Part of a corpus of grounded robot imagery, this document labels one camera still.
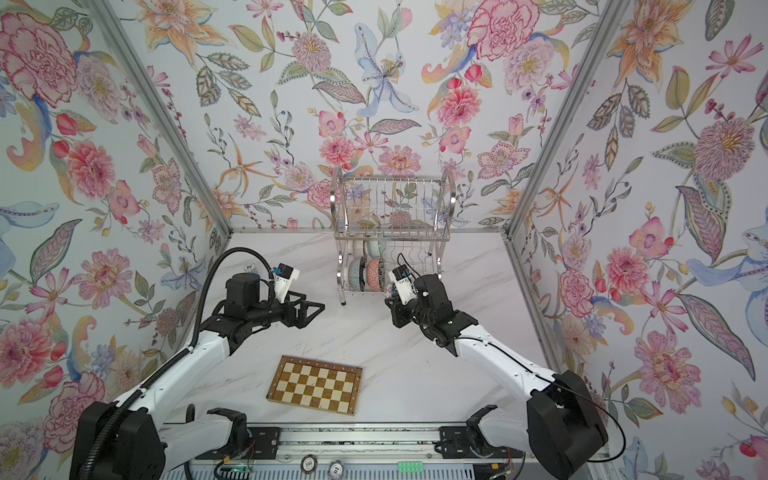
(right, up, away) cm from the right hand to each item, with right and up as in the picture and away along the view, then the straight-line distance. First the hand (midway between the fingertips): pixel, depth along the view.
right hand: (387, 298), depth 83 cm
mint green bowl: (-3, +14, +16) cm, 21 cm away
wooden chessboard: (-19, -23, -2) cm, 30 cm away
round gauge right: (-12, -37, -16) cm, 41 cm away
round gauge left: (-19, -38, -11) cm, 44 cm away
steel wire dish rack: (-3, +27, +39) cm, 48 cm away
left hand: (-19, -1, -3) cm, 19 cm away
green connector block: (+5, -38, -13) cm, 40 cm away
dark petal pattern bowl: (-9, +6, +8) cm, 14 cm away
